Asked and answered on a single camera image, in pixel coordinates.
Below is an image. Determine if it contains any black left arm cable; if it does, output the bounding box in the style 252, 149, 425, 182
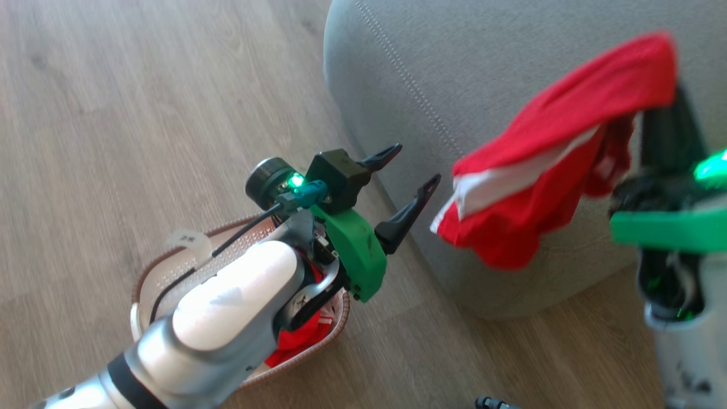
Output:
149, 203, 285, 323

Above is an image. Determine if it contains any grey fabric sofa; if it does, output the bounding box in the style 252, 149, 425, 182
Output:
324, 0, 727, 319

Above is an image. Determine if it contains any white cable label tag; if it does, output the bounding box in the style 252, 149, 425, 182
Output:
166, 228, 212, 269

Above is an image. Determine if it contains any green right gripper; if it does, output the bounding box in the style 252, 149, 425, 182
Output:
611, 85, 727, 253

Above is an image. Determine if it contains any white plastic laundry basket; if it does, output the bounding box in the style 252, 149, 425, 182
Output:
131, 215, 351, 393

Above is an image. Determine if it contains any red garment broad white band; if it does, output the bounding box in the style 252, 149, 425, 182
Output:
430, 31, 679, 270

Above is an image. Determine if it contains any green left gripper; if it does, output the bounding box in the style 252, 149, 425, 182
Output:
310, 143, 441, 303

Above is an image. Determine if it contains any teal cable connector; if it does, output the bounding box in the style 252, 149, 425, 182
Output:
277, 181, 331, 211

